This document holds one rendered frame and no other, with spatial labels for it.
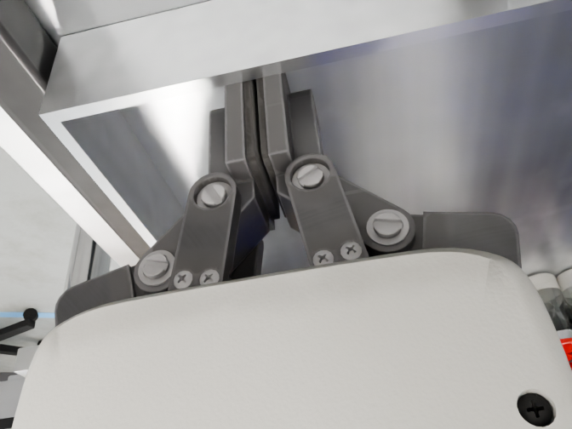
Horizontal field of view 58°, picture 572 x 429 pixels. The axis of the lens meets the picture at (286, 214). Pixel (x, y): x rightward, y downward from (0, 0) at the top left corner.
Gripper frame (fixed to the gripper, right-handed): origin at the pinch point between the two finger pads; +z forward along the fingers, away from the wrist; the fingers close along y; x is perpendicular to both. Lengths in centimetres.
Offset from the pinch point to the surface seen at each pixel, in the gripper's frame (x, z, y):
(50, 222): -114, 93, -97
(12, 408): -34.8, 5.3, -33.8
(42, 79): 1.9, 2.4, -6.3
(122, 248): -10.2, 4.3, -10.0
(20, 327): -168, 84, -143
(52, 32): 2.2, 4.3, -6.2
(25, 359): -24.0, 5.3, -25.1
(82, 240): -38, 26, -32
